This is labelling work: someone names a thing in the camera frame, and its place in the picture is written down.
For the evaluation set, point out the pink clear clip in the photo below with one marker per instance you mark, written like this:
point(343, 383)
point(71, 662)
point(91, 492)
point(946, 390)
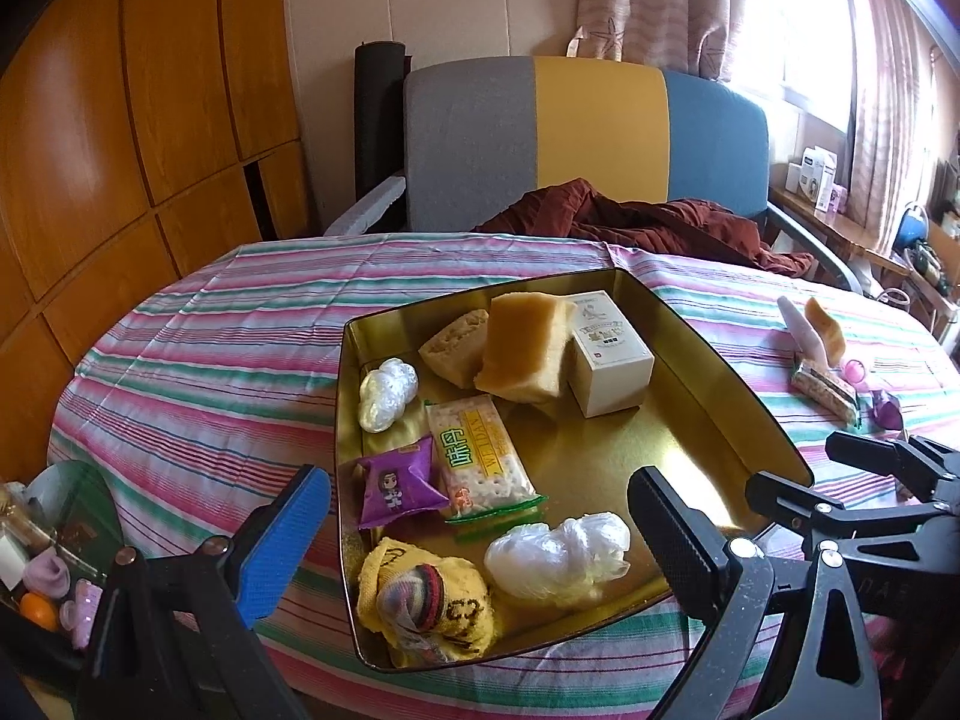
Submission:
point(857, 373)

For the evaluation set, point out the dark red jacket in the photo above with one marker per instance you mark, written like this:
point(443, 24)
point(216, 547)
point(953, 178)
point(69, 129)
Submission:
point(675, 229)

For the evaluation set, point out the small white plastic wrap ball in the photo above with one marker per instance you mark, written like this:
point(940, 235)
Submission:
point(386, 394)

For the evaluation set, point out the large sponge cake piece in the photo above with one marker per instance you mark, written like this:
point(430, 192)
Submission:
point(521, 349)

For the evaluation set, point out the black rolled mat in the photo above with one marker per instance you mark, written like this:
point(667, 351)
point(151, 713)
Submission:
point(379, 120)

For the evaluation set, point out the pink box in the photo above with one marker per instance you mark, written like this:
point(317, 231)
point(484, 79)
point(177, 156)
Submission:
point(841, 196)

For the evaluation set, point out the gold tin box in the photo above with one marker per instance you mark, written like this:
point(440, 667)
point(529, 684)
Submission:
point(675, 450)

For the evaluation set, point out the white blue carton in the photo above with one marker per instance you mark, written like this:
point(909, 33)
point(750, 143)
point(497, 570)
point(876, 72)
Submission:
point(814, 176)

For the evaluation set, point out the large white plastic wrap bundle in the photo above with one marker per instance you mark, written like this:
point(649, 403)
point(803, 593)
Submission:
point(555, 559)

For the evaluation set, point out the purple cartoon snack packet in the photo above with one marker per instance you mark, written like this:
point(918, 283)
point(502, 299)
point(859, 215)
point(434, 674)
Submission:
point(397, 484)

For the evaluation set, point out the wooden wardrobe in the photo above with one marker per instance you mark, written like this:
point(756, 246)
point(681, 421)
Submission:
point(112, 127)

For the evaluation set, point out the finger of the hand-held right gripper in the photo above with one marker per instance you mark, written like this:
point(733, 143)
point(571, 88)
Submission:
point(795, 499)
point(900, 461)

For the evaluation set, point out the striped pink curtain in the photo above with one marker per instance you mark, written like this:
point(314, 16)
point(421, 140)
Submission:
point(885, 90)

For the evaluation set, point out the small purple packet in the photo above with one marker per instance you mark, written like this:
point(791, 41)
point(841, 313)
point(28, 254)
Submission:
point(886, 411)

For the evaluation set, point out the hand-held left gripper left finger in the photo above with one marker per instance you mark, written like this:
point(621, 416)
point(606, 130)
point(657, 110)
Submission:
point(281, 547)

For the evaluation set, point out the green yellow cracker packet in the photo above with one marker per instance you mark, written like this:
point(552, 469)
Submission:
point(484, 457)

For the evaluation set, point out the pale bread piece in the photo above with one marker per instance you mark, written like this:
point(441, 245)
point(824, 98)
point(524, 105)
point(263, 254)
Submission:
point(454, 349)

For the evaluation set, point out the grey yellow blue armchair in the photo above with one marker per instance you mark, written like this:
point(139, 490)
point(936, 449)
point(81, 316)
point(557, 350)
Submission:
point(600, 127)

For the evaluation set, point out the striped tablecloth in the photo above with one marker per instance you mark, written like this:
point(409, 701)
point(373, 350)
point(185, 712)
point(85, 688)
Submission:
point(187, 360)

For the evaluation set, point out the orange fruit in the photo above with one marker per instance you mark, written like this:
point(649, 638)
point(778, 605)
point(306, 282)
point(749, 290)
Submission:
point(41, 610)

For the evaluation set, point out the nougat bar packet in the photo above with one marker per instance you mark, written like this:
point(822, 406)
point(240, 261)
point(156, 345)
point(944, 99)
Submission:
point(821, 388)

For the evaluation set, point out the wooden desk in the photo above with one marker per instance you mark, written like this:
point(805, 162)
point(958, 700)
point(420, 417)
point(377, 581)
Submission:
point(847, 229)

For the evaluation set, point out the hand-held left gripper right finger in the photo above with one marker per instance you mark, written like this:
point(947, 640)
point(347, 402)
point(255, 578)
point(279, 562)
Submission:
point(675, 547)

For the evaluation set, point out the white cardboard box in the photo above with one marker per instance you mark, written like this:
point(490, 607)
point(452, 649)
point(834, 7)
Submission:
point(607, 375)

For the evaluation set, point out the patterned beige curtain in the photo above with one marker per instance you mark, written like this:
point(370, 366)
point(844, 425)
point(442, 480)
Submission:
point(660, 0)

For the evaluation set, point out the yellow sock bundle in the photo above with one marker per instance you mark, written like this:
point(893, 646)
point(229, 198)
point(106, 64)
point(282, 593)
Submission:
point(457, 604)

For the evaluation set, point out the blue globe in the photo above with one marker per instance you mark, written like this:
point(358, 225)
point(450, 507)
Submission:
point(911, 225)

